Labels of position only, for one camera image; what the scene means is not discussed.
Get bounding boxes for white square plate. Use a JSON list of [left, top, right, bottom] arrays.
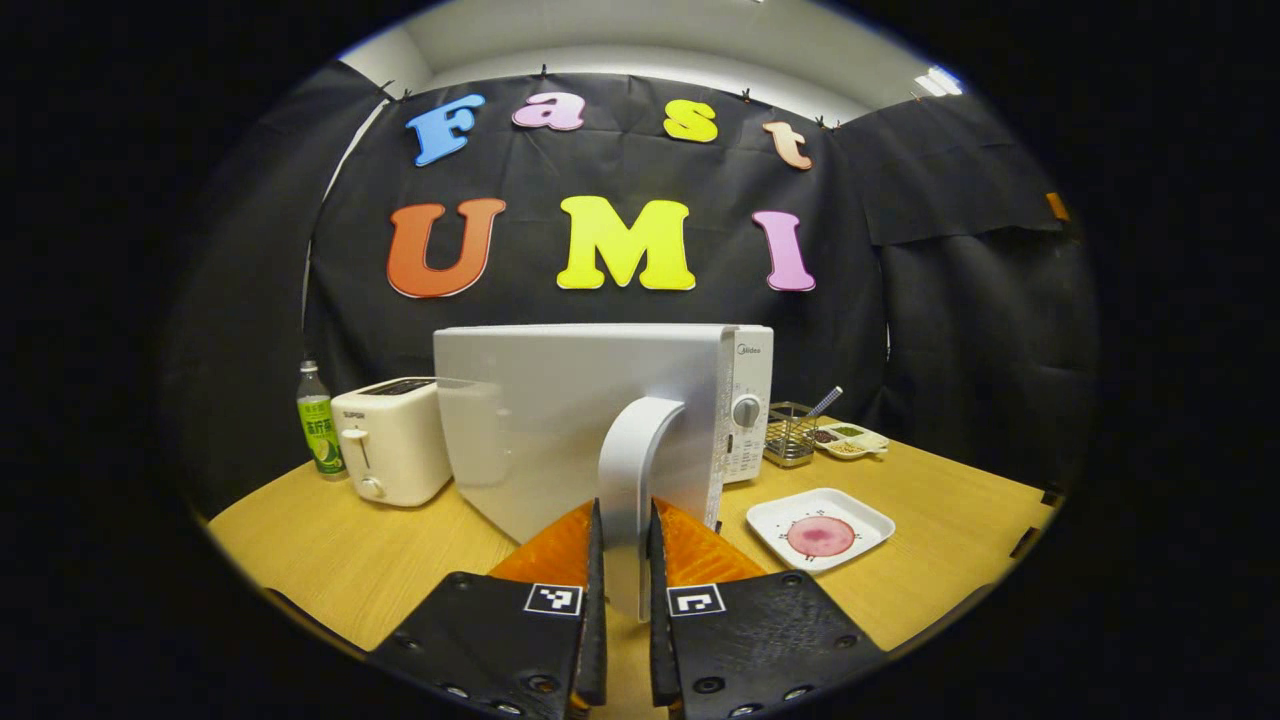
[[745, 487, 897, 573]]

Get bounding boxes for green drink bottle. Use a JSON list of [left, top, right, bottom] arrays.
[[296, 360, 348, 481]]

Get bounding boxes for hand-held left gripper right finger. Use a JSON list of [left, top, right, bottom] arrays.
[[648, 498, 891, 720]]

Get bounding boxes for black backdrop cloth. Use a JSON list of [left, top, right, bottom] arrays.
[[165, 60, 1101, 521]]

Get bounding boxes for pink round food slice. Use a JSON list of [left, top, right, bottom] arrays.
[[786, 515, 858, 558]]

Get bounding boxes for cream toaster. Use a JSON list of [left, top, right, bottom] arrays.
[[330, 377, 453, 508]]

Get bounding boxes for white microwave oven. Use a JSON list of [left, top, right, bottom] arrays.
[[432, 322, 776, 623]]

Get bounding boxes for metal wire basket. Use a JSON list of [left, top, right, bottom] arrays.
[[763, 401, 821, 469]]

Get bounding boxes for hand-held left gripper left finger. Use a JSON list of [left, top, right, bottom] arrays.
[[365, 498, 609, 720]]

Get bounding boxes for divided seasoning dish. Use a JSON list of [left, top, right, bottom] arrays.
[[808, 422, 891, 461]]

